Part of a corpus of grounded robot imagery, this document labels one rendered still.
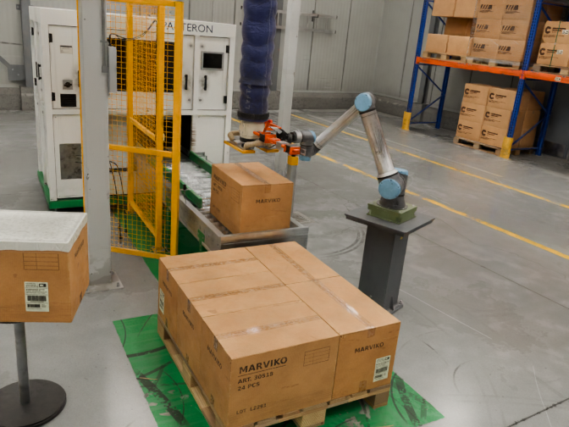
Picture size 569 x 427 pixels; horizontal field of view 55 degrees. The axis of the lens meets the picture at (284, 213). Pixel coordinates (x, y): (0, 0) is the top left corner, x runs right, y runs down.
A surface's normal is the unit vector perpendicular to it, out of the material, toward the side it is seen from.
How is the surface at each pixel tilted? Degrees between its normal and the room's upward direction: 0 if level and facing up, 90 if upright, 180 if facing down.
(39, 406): 0
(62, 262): 90
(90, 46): 90
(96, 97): 90
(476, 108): 88
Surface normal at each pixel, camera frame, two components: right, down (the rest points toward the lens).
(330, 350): 0.47, 0.33
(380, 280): -0.62, 0.20
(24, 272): 0.13, 0.33
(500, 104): -0.85, 0.14
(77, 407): 0.08, -0.94
